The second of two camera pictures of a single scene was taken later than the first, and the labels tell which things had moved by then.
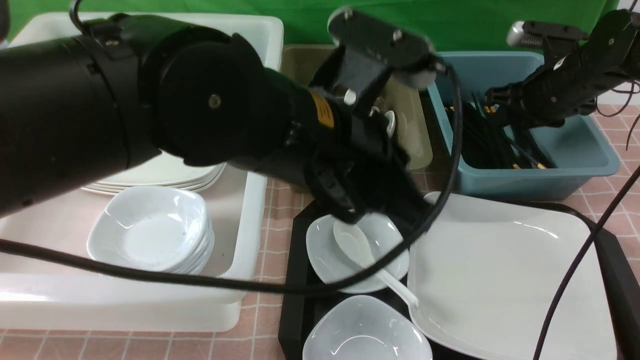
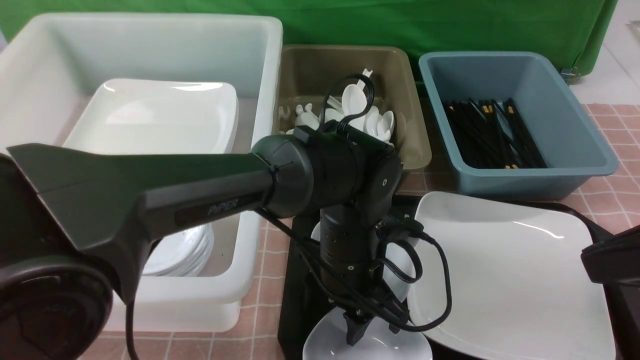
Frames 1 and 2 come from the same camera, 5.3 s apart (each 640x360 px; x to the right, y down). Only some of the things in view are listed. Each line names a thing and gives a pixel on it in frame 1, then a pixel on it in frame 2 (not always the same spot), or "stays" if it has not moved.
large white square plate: (484, 276) stays
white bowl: (363, 327) stays
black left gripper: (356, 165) to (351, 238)
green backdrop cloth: (451, 26) stays
